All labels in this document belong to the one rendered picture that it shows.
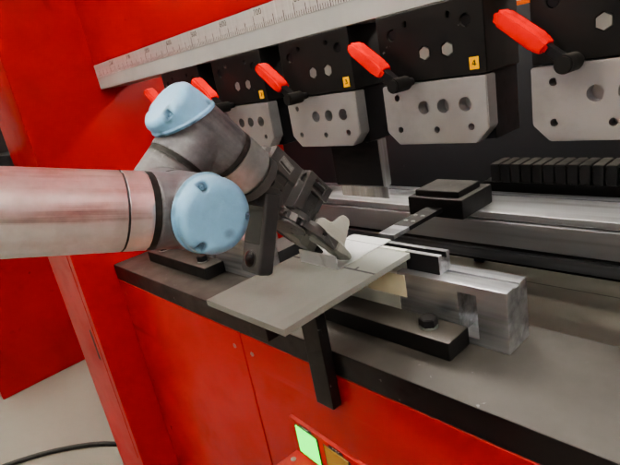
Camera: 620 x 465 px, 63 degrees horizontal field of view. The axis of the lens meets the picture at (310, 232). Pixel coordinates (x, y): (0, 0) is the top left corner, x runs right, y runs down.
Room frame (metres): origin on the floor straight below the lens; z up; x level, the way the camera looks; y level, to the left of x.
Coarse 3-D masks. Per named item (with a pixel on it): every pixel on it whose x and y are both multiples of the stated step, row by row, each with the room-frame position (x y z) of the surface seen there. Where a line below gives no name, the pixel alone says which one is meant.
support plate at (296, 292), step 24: (288, 264) 0.77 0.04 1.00; (312, 264) 0.75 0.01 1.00; (360, 264) 0.71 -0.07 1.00; (384, 264) 0.69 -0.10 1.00; (240, 288) 0.71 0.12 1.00; (264, 288) 0.69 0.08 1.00; (288, 288) 0.67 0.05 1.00; (312, 288) 0.66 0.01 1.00; (336, 288) 0.64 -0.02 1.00; (360, 288) 0.64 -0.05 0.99; (240, 312) 0.62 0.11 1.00; (264, 312) 0.61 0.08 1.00; (288, 312) 0.60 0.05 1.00; (312, 312) 0.58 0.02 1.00
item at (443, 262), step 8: (408, 248) 0.75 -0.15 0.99; (416, 248) 0.74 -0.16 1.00; (424, 248) 0.73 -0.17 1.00; (432, 248) 0.72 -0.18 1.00; (440, 248) 0.71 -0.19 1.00; (416, 256) 0.71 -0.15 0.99; (424, 256) 0.70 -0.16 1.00; (432, 256) 0.69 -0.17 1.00; (440, 256) 0.69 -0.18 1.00; (448, 256) 0.70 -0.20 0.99; (408, 264) 0.73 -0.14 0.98; (416, 264) 0.72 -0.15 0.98; (424, 264) 0.70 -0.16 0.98; (432, 264) 0.69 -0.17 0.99; (440, 264) 0.69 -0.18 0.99; (448, 264) 0.70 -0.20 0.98; (432, 272) 0.69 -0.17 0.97; (440, 272) 0.69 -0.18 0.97
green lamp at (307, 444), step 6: (300, 432) 0.58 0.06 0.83; (300, 438) 0.58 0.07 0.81; (306, 438) 0.57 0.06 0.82; (312, 438) 0.55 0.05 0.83; (300, 444) 0.58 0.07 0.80; (306, 444) 0.57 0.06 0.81; (312, 444) 0.56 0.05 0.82; (306, 450) 0.57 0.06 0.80; (312, 450) 0.56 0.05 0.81; (312, 456) 0.56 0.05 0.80; (318, 456) 0.55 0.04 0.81; (318, 462) 0.55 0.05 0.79
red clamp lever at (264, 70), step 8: (264, 64) 0.84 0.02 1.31; (256, 72) 0.84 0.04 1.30; (264, 72) 0.82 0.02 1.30; (272, 72) 0.82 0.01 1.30; (272, 80) 0.81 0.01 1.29; (280, 80) 0.81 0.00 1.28; (272, 88) 0.81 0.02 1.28; (280, 88) 0.80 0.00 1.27; (288, 88) 0.81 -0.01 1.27; (288, 96) 0.78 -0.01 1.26; (296, 96) 0.79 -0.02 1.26; (304, 96) 0.80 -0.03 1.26; (288, 104) 0.78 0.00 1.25
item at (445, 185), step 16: (416, 192) 0.95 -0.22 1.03; (432, 192) 0.92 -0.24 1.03; (448, 192) 0.89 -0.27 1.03; (464, 192) 0.89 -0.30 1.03; (480, 192) 0.91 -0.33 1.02; (416, 208) 0.94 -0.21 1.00; (432, 208) 0.91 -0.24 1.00; (448, 208) 0.88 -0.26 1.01; (464, 208) 0.87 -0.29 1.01; (480, 208) 0.90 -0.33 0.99; (400, 224) 0.85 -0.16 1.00; (416, 224) 0.84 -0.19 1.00
